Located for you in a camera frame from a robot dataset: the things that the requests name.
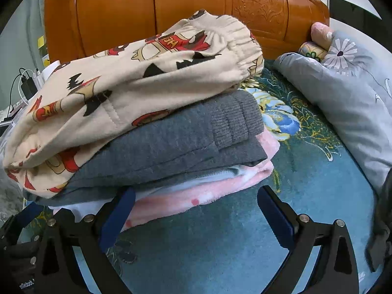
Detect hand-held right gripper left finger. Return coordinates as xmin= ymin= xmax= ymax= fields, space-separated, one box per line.
xmin=32 ymin=186 xmax=137 ymax=294

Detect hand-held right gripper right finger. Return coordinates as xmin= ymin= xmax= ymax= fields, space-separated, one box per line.
xmin=257 ymin=185 xmax=359 ymax=294

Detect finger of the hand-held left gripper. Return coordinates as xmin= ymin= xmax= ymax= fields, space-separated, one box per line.
xmin=14 ymin=204 xmax=45 ymax=225

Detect white garment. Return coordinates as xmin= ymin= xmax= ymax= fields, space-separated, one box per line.
xmin=50 ymin=165 xmax=245 ymax=221

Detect pink fleece garment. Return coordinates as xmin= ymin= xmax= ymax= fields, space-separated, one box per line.
xmin=121 ymin=130 xmax=281 ymax=233

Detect dark grey knit garment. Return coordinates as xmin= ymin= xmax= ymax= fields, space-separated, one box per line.
xmin=26 ymin=90 xmax=267 ymax=206

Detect beige printed pants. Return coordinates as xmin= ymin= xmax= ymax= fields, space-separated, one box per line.
xmin=4 ymin=10 xmax=265 ymax=199

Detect dark cloth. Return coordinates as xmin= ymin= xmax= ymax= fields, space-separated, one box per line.
xmin=366 ymin=171 xmax=392 ymax=273

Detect white power strip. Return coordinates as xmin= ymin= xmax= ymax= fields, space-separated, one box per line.
xmin=9 ymin=98 xmax=29 ymax=115

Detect black power adapter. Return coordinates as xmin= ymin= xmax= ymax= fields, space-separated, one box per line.
xmin=21 ymin=78 xmax=38 ymax=99

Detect white power adapter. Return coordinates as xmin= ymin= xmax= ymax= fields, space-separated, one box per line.
xmin=33 ymin=69 xmax=47 ymax=89

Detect grey floral quilt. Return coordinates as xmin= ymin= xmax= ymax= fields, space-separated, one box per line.
xmin=272 ymin=29 xmax=392 ymax=195

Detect pink floral pillow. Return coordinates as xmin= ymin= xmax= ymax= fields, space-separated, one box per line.
xmin=298 ymin=21 xmax=336 ymax=63

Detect orange wooden headboard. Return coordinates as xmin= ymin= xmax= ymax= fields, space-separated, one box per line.
xmin=44 ymin=0 xmax=331 ymax=65

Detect black charger with cables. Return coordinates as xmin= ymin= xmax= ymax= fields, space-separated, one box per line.
xmin=8 ymin=67 xmax=29 ymax=118

